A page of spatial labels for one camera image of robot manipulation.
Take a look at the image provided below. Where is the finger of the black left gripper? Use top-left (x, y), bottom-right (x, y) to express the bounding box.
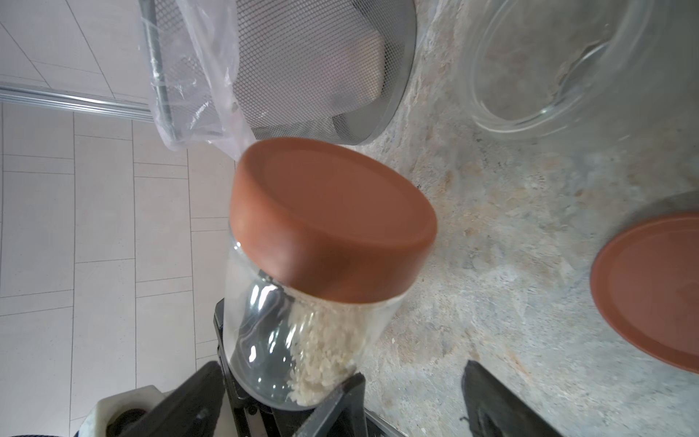
top-left (294, 373), bottom-right (368, 437)
top-left (212, 297), bottom-right (252, 437)

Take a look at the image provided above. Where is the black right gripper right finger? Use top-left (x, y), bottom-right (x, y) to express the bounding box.
top-left (462, 360), bottom-right (562, 437)

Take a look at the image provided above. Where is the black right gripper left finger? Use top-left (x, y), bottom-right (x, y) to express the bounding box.
top-left (122, 362), bottom-right (225, 437)

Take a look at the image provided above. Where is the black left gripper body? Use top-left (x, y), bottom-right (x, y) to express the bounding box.
top-left (239, 401), bottom-right (408, 437)

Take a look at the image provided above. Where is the red lidded rice jar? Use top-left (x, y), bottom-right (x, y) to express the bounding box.
top-left (222, 135), bottom-right (439, 412)

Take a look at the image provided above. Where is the red jar lid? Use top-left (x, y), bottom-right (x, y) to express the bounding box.
top-left (229, 138), bottom-right (438, 304)
top-left (590, 211), bottom-right (698, 373)

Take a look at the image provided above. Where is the clear rice jar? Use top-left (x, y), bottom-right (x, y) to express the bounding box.
top-left (456, 1), bottom-right (698, 140)

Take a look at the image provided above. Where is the metal mesh waste bin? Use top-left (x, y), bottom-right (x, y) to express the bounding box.
top-left (138, 0), bottom-right (419, 147)

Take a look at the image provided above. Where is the aluminium corner profile left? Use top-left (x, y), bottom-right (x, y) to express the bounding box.
top-left (1, 83), bottom-right (153, 122)

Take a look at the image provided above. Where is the clear plastic bin liner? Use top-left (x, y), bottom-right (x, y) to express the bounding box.
top-left (138, 1), bottom-right (256, 160)

